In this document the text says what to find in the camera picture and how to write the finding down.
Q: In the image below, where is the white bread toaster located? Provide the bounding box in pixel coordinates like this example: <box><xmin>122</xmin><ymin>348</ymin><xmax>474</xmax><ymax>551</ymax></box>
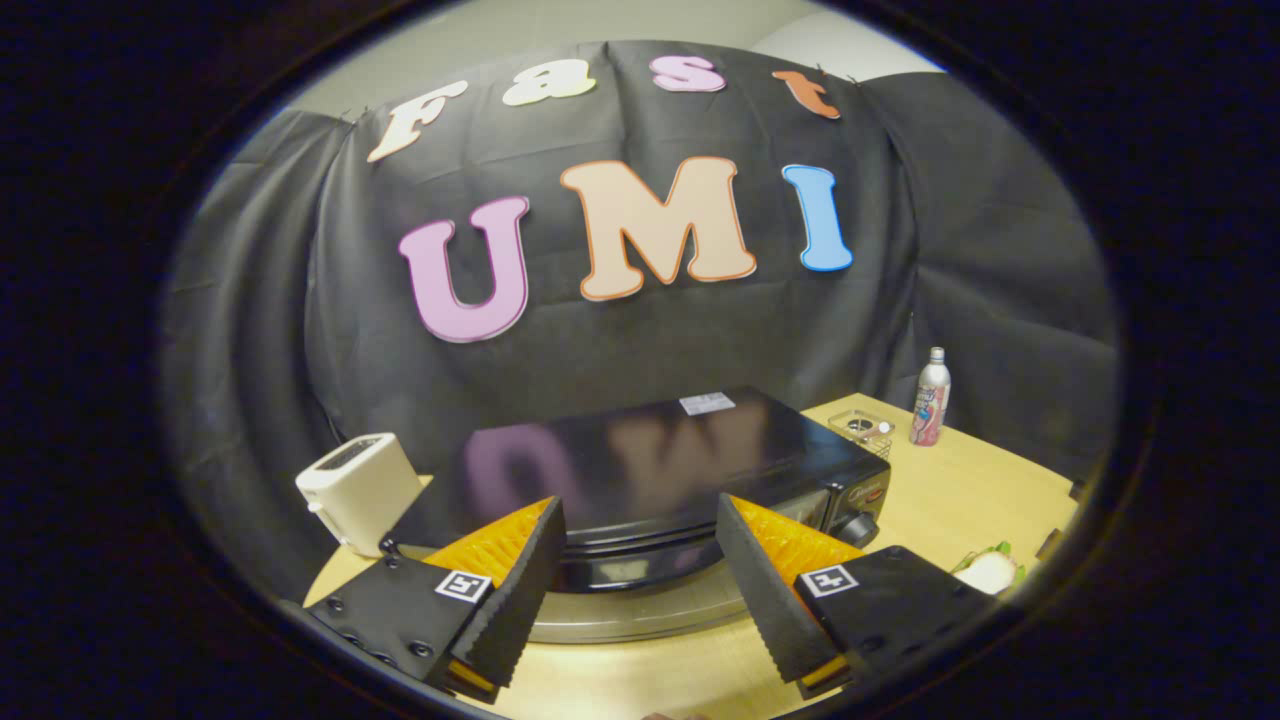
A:
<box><xmin>295</xmin><ymin>432</ymin><xmax>424</xmax><ymax>558</ymax></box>

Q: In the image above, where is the silver and pink bottle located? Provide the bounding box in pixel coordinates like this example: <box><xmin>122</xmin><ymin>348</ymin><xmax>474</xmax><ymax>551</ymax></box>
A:
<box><xmin>909</xmin><ymin>347</ymin><xmax>952</xmax><ymax>447</ymax></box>

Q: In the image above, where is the black toaster oven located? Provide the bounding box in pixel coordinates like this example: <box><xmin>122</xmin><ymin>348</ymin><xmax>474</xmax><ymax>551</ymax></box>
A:
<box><xmin>380</xmin><ymin>387</ymin><xmax>893</xmax><ymax>644</ymax></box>

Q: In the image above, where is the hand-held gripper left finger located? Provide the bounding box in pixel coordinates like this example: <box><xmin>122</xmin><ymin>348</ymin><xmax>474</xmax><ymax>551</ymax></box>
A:
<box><xmin>303</xmin><ymin>495</ymin><xmax>568</xmax><ymax>706</ymax></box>

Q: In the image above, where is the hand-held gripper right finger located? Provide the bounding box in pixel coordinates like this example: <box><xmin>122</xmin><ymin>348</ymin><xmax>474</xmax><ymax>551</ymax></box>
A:
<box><xmin>714</xmin><ymin>492</ymin><xmax>1011</xmax><ymax>701</ymax></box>

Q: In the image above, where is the black backdrop cloth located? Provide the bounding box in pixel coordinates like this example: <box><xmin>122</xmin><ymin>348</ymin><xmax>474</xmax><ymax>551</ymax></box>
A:
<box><xmin>160</xmin><ymin>40</ymin><xmax>1119</xmax><ymax>601</ymax></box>

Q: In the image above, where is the clear wire basket holder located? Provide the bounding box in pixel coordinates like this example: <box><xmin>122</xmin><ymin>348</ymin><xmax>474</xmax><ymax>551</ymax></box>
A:
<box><xmin>828</xmin><ymin>408</ymin><xmax>894</xmax><ymax>461</ymax></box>

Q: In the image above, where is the sandwich with lettuce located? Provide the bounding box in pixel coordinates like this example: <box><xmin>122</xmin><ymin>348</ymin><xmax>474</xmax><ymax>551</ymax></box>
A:
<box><xmin>952</xmin><ymin>542</ymin><xmax>1026</xmax><ymax>597</ymax></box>

